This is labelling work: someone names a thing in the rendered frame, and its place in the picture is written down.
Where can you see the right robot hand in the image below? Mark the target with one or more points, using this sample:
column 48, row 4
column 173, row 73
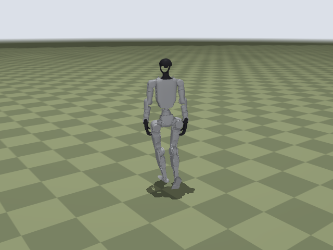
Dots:
column 184, row 126

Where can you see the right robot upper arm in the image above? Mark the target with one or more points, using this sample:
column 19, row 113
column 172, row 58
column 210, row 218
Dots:
column 181, row 91

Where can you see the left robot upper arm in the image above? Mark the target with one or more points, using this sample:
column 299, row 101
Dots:
column 150, row 85

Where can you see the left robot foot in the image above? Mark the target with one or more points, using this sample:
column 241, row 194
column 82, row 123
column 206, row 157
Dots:
column 164, row 180

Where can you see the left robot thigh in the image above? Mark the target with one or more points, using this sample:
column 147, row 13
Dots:
column 156, row 137

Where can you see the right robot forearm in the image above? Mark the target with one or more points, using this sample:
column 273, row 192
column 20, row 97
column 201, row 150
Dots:
column 184, row 110

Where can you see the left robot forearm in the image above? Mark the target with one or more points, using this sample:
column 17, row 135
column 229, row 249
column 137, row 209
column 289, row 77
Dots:
column 146, row 110

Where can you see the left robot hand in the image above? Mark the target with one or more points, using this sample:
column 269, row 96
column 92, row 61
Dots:
column 146, row 127

